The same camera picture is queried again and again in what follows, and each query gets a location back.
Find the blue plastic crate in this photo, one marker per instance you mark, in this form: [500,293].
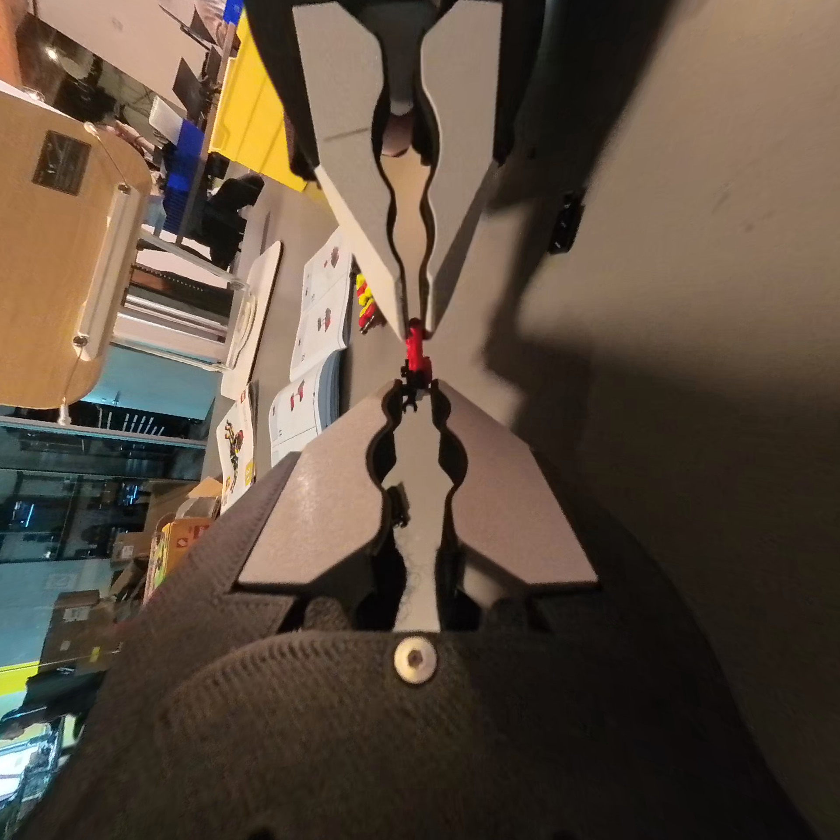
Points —
[184,164]

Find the small white lego leaflet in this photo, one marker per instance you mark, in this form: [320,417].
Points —
[236,446]

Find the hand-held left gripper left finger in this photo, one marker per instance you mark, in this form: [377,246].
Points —
[308,525]

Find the black office chair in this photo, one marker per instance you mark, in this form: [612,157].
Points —
[229,216]

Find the small black lego piece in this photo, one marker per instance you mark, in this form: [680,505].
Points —
[568,223]
[398,505]
[412,392]

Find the colourful lego box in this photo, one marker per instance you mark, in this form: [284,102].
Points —
[177,538]

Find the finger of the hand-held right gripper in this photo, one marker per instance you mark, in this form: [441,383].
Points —
[466,118]
[341,98]

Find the large cardboard box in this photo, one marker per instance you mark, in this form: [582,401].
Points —
[79,630]

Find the lego instruction booklet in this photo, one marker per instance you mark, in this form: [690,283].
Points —
[321,308]

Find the yellow plastic bin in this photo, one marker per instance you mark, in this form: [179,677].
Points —
[253,111]

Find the black red yellow lego assembly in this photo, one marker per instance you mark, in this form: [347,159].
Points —
[364,302]

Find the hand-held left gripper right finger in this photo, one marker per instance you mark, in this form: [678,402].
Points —
[525,525]

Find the person's right hand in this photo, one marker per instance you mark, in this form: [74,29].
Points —
[397,134]

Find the wooden book stand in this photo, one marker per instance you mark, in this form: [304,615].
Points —
[46,262]

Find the small red black lego assembly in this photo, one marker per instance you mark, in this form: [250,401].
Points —
[415,348]

